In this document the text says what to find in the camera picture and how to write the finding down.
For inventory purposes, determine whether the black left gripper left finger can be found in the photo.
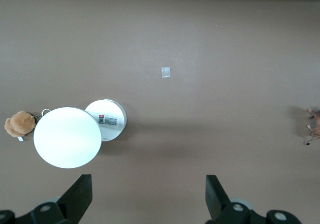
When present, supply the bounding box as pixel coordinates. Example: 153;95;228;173
0;173;94;224

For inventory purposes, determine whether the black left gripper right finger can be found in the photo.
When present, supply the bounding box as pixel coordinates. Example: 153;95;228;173
205;174;303;224

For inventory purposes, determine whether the brown lion statue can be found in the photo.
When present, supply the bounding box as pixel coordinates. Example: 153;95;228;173
304;108;320;146

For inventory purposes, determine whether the white round stand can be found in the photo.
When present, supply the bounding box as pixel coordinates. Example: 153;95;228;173
33;99;128;169

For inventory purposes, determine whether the brown plush keychain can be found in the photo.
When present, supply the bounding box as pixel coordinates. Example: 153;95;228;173
4;108;52;143

